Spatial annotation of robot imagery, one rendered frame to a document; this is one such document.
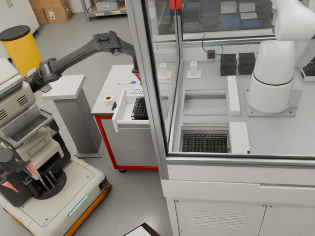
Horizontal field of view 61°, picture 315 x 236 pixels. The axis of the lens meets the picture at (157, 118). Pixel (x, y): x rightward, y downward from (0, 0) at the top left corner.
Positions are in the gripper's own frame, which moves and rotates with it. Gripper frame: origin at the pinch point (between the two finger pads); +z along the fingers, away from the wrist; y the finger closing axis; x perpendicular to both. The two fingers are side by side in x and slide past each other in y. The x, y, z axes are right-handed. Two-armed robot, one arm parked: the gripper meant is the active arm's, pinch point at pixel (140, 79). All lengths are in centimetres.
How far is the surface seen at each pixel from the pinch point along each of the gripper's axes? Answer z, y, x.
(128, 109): 8.6, -23.2, 1.1
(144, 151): 59, -14, 0
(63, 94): 17, -6, 65
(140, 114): 2.3, -32.7, -11.7
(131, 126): 6.9, -39.2, -8.1
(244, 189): 3, -71, -74
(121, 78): 15.0, 19.9, 25.9
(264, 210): 21, -67, -84
